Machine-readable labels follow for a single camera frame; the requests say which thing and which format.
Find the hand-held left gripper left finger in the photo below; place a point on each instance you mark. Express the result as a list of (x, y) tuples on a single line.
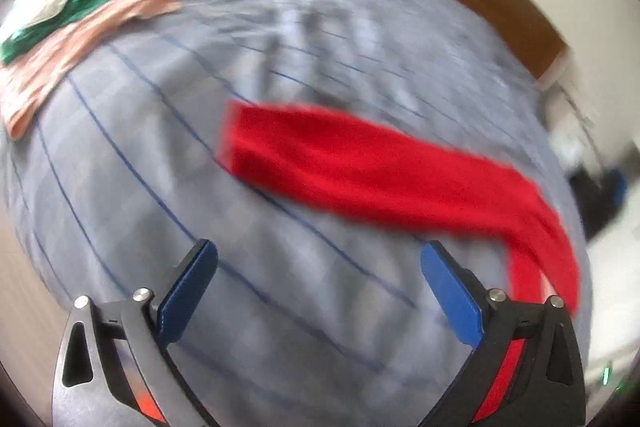
[(187, 292)]

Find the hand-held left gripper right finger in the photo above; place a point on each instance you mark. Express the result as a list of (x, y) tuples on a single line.
[(452, 294)]

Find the red sweater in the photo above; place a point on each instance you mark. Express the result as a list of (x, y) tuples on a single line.
[(375, 167)]

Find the blue checked bed cover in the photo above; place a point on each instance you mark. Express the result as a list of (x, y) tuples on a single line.
[(150, 182)]

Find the dark hanging jacket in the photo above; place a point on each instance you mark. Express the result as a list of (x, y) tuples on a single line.
[(597, 202)]

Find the white dresser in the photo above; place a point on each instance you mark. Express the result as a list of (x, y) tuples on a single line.
[(570, 122)]

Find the pink garment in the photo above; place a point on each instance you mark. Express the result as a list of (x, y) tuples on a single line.
[(60, 52)]

